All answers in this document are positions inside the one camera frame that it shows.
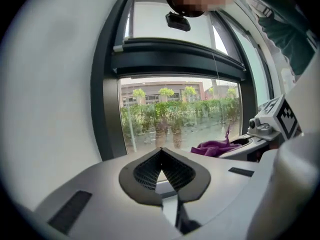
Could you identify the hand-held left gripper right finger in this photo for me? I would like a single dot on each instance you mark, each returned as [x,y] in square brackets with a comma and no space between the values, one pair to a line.
[220,184]

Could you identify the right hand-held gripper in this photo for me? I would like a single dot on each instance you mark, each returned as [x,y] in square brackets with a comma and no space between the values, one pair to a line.
[285,116]

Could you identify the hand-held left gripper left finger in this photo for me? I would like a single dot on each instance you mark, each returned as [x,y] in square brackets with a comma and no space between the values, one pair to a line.
[105,209]

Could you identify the purple cloth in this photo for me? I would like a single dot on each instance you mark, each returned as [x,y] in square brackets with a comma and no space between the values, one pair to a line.
[212,147]

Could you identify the green hedge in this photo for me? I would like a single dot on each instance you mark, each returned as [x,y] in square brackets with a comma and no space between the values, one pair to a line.
[190,111]

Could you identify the low brown building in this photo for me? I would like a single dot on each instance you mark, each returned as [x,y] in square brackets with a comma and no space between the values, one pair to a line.
[160,89]

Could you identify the green sweatshirt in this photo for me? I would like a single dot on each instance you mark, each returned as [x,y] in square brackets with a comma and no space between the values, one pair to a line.
[282,21]

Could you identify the frosted glass window sash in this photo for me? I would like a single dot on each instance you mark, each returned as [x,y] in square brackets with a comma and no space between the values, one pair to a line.
[150,16]

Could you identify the black window frame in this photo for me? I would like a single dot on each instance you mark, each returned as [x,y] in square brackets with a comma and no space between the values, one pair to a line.
[175,59]

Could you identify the black head-mounted camera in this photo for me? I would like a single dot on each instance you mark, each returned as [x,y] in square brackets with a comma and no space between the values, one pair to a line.
[178,21]

